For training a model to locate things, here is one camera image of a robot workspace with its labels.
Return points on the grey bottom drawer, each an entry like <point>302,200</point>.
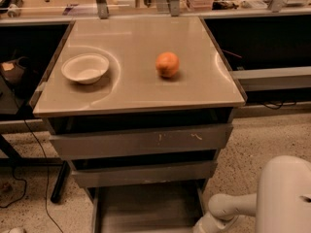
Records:
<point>147,208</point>

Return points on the grey drawer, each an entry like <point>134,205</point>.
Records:
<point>141,141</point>
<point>147,208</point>
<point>164,173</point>

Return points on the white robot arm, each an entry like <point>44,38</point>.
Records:
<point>281,204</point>

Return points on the grey middle drawer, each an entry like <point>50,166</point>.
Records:
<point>164,173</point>

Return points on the grey top drawer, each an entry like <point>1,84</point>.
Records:
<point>141,141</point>

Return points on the grey drawer cabinet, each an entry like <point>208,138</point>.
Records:
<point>131,95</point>

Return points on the black desk leg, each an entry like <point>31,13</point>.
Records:
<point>60,182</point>

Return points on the orange fruit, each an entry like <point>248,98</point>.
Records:
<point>167,64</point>

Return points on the grey metal beam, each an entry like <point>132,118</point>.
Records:
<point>274,79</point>

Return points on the white paper bowl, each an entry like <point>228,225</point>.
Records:
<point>85,68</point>

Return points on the dark bag under desk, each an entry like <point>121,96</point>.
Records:
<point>19,76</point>

